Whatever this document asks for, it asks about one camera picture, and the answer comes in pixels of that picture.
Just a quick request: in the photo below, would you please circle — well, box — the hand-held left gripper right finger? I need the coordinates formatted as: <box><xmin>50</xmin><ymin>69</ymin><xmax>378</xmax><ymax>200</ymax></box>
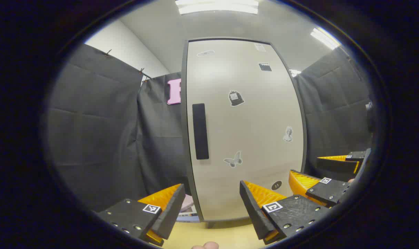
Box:
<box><xmin>239</xmin><ymin>180</ymin><xmax>331</xmax><ymax>245</ymax></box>

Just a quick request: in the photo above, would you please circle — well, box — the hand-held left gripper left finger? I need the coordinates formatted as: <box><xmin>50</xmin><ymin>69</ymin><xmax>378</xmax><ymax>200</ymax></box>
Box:
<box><xmin>95</xmin><ymin>183</ymin><xmax>186</xmax><ymax>248</ymax></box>

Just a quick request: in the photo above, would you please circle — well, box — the grey cabinet door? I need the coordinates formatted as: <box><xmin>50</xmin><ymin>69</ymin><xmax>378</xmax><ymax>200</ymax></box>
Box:
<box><xmin>186</xmin><ymin>39</ymin><xmax>305</xmax><ymax>222</ymax></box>

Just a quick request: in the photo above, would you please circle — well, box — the black cabinet door handle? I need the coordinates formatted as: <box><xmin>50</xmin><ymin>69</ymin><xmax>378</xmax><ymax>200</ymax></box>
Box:
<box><xmin>192</xmin><ymin>103</ymin><xmax>210</xmax><ymax>160</ymax></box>

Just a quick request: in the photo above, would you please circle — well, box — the pink and blue tissue pack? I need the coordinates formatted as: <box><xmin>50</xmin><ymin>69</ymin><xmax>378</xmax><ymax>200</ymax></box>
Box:
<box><xmin>177</xmin><ymin>194</ymin><xmax>200</xmax><ymax>222</ymax></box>

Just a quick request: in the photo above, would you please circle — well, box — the black backdrop cloth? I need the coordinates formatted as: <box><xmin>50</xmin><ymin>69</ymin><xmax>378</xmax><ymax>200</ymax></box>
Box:
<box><xmin>45</xmin><ymin>43</ymin><xmax>374</xmax><ymax>213</ymax></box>

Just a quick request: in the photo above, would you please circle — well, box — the long ceiling light strip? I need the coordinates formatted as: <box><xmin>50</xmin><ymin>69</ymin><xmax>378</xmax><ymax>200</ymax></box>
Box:
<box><xmin>310</xmin><ymin>28</ymin><xmax>341</xmax><ymax>49</ymax></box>

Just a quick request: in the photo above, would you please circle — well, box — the large ceiling light panel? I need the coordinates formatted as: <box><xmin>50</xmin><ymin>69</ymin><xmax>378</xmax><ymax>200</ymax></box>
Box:
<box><xmin>175</xmin><ymin>0</ymin><xmax>259</xmax><ymax>15</ymax></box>

